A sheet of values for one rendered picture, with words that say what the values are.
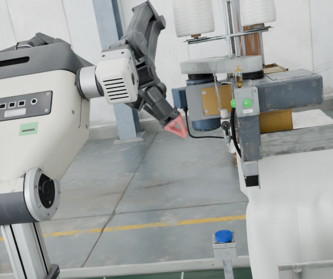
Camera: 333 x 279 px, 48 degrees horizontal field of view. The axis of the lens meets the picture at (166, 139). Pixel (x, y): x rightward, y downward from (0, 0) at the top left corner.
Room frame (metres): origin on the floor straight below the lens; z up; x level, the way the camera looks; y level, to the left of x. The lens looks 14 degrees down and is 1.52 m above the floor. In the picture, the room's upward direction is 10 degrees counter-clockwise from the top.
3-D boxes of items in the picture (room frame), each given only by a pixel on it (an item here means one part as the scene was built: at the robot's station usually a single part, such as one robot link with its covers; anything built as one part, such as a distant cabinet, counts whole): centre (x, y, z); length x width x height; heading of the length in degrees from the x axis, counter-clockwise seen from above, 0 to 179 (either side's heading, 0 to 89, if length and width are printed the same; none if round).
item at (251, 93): (1.23, -0.29, 1.29); 0.08 x 0.05 x 0.09; 81
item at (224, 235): (1.15, -0.14, 0.84); 0.06 x 0.06 x 0.02
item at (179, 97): (1.73, -0.11, 1.25); 0.10 x 0.08 x 0.12; 16
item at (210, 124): (1.76, -0.21, 1.21); 0.15 x 0.15 x 0.25
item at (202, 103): (1.67, -0.26, 1.23); 0.28 x 0.07 x 0.16; 81
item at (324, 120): (4.13, -1.65, 0.32); 0.66 x 0.43 x 0.15; 78
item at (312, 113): (4.54, -1.72, 0.32); 0.68 x 0.45 x 0.15; 81
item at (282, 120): (1.70, -0.44, 1.18); 0.34 x 0.25 x 0.31; 171
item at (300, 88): (1.35, -0.42, 1.21); 0.30 x 0.25 x 0.30; 81
